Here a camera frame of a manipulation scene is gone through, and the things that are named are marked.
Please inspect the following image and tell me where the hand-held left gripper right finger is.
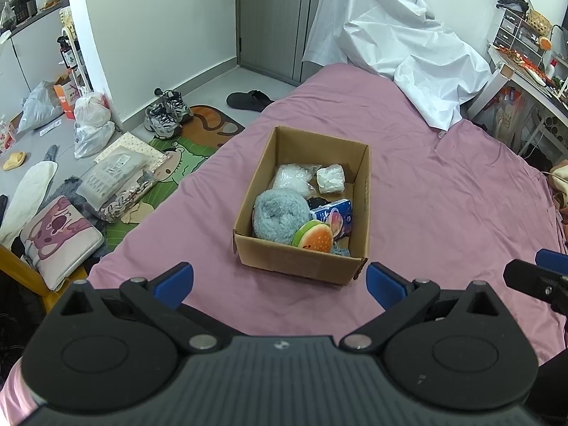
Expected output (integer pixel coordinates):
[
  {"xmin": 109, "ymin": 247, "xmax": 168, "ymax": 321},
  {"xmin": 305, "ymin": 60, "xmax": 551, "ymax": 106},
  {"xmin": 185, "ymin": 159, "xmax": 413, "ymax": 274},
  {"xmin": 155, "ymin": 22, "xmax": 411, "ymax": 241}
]
[{"xmin": 339, "ymin": 262, "xmax": 511, "ymax": 351}]

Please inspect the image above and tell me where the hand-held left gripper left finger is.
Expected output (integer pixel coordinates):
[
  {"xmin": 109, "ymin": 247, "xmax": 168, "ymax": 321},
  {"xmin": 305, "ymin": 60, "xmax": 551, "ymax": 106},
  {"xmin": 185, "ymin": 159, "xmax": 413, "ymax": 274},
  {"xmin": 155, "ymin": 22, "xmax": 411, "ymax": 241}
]
[{"xmin": 49, "ymin": 263, "xmax": 228, "ymax": 351}]

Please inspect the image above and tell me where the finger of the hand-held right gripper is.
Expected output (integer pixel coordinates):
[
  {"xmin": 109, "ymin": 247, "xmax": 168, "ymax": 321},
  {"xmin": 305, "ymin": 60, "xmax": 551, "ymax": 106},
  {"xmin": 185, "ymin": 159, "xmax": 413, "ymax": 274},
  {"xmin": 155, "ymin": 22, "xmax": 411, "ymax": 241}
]
[
  {"xmin": 503, "ymin": 258, "xmax": 568, "ymax": 316},
  {"xmin": 535, "ymin": 248, "xmax": 568, "ymax": 272}
]

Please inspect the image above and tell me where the blue printed small box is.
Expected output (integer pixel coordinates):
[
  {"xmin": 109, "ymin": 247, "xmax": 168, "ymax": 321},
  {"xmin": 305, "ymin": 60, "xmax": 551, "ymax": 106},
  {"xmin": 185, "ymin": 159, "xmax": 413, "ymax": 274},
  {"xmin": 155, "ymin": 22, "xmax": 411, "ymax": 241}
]
[{"xmin": 309, "ymin": 199, "xmax": 353, "ymax": 238}]

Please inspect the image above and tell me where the burger plush toy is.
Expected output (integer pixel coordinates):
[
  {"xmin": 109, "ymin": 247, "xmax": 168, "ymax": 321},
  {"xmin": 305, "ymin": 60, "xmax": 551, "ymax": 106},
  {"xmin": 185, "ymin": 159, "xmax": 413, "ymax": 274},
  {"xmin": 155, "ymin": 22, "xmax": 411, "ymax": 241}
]
[{"xmin": 291, "ymin": 221, "xmax": 333, "ymax": 253}]

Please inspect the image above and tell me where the white cloth packet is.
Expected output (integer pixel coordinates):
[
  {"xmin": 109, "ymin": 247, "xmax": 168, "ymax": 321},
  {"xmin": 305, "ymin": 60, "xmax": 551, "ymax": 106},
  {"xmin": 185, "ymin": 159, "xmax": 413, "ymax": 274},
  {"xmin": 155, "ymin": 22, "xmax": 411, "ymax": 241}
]
[{"xmin": 316, "ymin": 165, "xmax": 346, "ymax": 195}]

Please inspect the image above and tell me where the grey-blue fluffy plush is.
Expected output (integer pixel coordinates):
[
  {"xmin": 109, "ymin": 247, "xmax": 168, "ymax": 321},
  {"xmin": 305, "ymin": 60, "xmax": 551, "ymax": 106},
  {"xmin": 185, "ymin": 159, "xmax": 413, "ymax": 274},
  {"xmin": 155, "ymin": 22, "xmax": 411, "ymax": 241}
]
[{"xmin": 252, "ymin": 189, "xmax": 310, "ymax": 245}]

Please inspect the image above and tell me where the pink bed sheet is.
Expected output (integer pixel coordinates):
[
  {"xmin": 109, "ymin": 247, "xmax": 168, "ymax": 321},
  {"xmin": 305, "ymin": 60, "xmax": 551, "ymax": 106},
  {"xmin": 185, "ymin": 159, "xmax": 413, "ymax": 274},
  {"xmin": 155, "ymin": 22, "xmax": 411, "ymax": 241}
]
[{"xmin": 0, "ymin": 63, "xmax": 568, "ymax": 426}]

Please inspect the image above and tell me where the leopard patterned package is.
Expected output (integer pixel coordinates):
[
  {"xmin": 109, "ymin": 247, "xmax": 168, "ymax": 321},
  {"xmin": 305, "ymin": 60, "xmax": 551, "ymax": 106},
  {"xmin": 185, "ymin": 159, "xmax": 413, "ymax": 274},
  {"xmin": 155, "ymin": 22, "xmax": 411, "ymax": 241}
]
[{"xmin": 100, "ymin": 171, "xmax": 156, "ymax": 223}]

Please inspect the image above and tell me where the pink cartoon cushion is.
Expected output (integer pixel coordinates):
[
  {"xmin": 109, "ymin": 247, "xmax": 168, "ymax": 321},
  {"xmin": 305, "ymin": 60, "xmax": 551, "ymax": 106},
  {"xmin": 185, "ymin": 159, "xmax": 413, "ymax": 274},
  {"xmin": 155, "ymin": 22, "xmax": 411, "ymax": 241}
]
[{"xmin": 20, "ymin": 195, "xmax": 105, "ymax": 291}]

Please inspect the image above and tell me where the clear packaged bedding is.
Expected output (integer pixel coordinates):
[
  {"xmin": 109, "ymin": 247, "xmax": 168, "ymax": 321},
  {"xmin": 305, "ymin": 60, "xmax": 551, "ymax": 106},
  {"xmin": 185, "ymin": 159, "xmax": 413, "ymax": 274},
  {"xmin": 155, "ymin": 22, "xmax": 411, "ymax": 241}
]
[{"xmin": 75, "ymin": 153, "xmax": 149, "ymax": 207}]

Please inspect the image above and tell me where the green cartoon floor mat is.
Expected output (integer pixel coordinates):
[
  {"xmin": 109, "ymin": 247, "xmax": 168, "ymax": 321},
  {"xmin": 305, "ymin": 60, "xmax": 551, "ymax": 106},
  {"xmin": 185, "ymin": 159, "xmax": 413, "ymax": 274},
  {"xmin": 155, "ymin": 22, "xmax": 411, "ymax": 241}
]
[{"xmin": 95, "ymin": 105, "xmax": 246, "ymax": 260}]

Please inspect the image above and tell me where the white crinkled plastic bag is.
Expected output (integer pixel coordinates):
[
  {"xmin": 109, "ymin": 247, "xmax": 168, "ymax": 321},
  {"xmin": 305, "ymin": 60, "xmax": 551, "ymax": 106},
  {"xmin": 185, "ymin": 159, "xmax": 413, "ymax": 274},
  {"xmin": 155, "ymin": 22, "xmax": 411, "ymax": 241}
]
[{"xmin": 272, "ymin": 164, "xmax": 313, "ymax": 196}]

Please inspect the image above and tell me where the beige patterned cloth package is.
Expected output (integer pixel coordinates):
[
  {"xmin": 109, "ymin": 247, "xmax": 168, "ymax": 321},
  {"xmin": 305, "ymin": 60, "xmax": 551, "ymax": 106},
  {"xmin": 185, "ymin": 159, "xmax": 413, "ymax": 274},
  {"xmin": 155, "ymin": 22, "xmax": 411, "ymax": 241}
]
[{"xmin": 94, "ymin": 132, "xmax": 165, "ymax": 174}]

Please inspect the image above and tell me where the beige paper bag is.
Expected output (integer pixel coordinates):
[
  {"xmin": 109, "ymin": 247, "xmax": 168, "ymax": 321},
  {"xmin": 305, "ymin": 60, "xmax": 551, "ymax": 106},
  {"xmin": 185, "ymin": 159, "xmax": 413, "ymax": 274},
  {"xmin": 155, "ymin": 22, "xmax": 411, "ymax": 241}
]
[{"xmin": 490, "ymin": 89, "xmax": 540, "ymax": 140}]

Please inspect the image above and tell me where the yellow stool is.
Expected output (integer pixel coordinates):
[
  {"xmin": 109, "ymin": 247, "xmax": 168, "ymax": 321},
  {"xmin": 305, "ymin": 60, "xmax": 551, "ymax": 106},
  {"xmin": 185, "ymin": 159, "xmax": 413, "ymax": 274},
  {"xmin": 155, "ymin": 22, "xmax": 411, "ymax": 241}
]
[{"xmin": 0, "ymin": 244, "xmax": 87, "ymax": 311}]

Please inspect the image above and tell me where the grey black sneaker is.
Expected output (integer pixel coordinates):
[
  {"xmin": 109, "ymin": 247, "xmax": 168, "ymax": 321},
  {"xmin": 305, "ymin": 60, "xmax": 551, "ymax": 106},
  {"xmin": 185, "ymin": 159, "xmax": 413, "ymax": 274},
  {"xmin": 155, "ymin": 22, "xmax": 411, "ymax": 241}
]
[
  {"xmin": 144, "ymin": 102, "xmax": 180, "ymax": 139},
  {"xmin": 153, "ymin": 89, "xmax": 193, "ymax": 122}
]

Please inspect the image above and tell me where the clear plastic bag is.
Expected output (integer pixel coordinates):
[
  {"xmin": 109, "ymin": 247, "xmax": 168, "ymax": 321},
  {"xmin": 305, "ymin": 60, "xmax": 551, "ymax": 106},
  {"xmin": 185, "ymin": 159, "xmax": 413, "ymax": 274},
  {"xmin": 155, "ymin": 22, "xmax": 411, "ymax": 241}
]
[{"xmin": 73, "ymin": 122, "xmax": 116, "ymax": 159}]

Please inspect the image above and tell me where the dark cloth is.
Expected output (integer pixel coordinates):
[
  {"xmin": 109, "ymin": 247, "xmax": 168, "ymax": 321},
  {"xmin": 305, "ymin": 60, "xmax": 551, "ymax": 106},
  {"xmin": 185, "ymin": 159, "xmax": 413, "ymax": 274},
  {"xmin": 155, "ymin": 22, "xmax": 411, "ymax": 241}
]
[{"xmin": 0, "ymin": 271, "xmax": 45, "ymax": 365}]

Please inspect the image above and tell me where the white fabric pouch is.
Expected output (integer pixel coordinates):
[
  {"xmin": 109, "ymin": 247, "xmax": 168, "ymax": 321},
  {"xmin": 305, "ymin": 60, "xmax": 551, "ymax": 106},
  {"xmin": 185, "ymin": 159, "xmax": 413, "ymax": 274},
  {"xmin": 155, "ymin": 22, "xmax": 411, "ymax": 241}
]
[{"xmin": 0, "ymin": 157, "xmax": 58, "ymax": 245}]

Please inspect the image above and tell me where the white desk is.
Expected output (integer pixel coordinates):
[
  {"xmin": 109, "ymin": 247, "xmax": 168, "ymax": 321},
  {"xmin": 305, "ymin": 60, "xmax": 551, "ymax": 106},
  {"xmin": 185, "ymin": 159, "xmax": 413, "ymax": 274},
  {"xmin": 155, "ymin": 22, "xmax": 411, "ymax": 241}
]
[{"xmin": 468, "ymin": 44, "xmax": 568, "ymax": 152}]

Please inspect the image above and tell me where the black slipper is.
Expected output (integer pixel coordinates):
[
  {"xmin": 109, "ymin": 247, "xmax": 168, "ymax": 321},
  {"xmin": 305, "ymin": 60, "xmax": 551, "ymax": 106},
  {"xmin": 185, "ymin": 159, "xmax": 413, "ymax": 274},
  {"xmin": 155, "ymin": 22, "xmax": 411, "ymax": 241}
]
[{"xmin": 226, "ymin": 90, "xmax": 273, "ymax": 111}]

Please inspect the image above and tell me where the orange cardboard box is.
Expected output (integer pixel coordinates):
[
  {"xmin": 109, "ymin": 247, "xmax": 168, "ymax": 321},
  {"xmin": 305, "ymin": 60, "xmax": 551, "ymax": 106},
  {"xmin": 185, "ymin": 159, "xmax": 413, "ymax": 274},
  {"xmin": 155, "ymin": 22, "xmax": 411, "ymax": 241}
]
[{"xmin": 53, "ymin": 75, "xmax": 87, "ymax": 120}]

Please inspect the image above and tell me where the grey plastic bag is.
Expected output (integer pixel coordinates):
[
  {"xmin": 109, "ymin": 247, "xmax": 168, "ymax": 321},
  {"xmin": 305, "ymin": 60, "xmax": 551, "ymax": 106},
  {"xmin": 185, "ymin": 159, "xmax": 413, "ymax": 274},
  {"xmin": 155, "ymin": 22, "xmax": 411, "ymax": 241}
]
[{"xmin": 18, "ymin": 81, "xmax": 63, "ymax": 134}]

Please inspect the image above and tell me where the pink white packet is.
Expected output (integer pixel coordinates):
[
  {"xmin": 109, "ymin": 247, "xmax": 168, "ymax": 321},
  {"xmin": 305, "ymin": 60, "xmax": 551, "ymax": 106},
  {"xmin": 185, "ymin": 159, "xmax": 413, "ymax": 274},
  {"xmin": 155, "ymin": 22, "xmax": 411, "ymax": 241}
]
[{"xmin": 0, "ymin": 118, "xmax": 16, "ymax": 152}]

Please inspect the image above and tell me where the grey drawer organizer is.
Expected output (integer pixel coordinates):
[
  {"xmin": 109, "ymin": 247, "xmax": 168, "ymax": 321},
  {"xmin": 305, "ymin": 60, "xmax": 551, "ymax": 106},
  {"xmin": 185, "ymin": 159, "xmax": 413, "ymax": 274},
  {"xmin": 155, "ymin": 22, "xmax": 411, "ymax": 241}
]
[{"xmin": 493, "ymin": 6, "xmax": 529, "ymax": 49}]

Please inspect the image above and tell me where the wicker basket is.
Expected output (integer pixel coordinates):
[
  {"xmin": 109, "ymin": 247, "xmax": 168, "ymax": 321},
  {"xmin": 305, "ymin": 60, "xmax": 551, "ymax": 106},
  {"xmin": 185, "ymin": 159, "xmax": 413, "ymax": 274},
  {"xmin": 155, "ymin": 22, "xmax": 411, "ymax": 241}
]
[{"xmin": 526, "ymin": 9, "xmax": 553, "ymax": 36}]

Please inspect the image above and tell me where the dark bottle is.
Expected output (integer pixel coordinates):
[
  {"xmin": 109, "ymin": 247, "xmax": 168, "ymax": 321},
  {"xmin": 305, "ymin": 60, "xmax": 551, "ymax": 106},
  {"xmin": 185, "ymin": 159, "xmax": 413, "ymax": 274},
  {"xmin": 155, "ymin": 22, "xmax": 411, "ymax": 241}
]
[{"xmin": 58, "ymin": 38, "xmax": 77, "ymax": 69}]

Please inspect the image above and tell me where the white draped sheet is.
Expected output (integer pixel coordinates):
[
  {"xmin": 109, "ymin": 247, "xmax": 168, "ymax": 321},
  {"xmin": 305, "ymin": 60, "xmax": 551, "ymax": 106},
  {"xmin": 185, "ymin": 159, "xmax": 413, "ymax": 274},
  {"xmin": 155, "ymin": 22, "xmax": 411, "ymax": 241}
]
[{"xmin": 302, "ymin": 0, "xmax": 493, "ymax": 131}]

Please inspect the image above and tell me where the grey door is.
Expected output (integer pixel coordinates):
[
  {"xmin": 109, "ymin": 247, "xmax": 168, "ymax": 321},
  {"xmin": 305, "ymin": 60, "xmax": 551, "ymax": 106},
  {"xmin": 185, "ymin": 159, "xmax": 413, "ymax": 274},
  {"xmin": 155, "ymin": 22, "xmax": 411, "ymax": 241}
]
[{"xmin": 236, "ymin": 0, "xmax": 318, "ymax": 85}]

